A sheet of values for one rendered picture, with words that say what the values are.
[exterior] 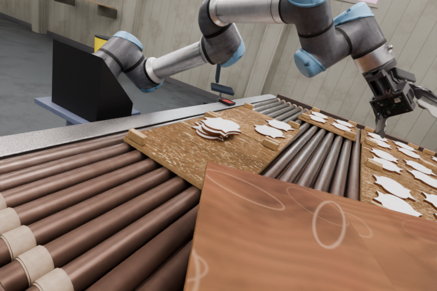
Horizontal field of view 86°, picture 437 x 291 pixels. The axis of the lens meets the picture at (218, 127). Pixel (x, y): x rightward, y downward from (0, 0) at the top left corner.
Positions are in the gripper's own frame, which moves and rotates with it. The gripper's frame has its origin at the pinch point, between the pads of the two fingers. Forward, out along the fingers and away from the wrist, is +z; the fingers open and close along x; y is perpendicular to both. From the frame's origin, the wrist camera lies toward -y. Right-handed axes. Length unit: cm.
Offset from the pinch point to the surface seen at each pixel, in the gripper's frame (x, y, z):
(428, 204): -10.8, -12.7, 34.0
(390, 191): -16.1, -5.5, 22.7
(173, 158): -37, 43, -27
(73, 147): -46, 59, -43
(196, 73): -391, -261, -107
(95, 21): -564, -210, -369
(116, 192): -31, 59, -29
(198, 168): -33, 40, -22
